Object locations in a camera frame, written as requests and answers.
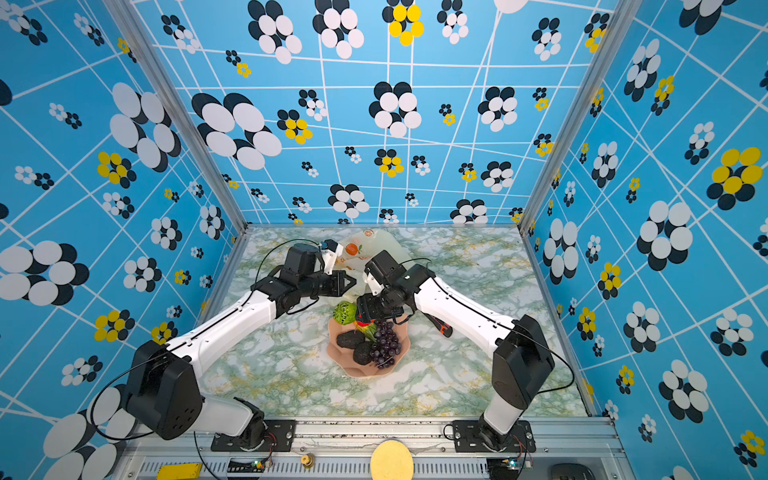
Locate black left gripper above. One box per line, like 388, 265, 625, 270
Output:
300, 270, 358, 300

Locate green kiwi fruit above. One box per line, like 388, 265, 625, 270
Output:
333, 301, 357, 325

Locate translucent yellowish plastic bag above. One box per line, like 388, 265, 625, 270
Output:
334, 229, 411, 275

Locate dark purple grape bunch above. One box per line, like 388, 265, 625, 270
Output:
371, 321, 401, 369

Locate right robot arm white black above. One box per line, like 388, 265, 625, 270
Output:
365, 261, 555, 452

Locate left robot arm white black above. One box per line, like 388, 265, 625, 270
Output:
121, 270, 357, 450

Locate dark avocado fruit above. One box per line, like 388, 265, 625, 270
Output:
336, 330, 366, 350
353, 341, 374, 366

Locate red black utility knife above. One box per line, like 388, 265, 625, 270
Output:
425, 314, 453, 338

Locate pink scalloped fruit plate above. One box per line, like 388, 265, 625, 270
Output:
326, 314, 413, 379

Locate small brass knob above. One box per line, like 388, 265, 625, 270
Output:
300, 454, 315, 469

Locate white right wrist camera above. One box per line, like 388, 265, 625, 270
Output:
364, 267, 384, 296

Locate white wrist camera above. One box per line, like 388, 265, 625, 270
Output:
364, 267, 384, 296
320, 239, 344, 275

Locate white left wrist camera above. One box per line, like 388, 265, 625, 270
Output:
320, 239, 344, 275

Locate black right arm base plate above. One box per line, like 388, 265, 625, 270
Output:
450, 420, 537, 454

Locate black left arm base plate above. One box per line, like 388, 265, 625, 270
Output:
210, 419, 297, 453

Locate yellow box on rail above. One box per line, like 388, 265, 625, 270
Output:
156, 462, 203, 480

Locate aluminium front rail frame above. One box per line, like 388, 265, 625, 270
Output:
113, 417, 635, 479

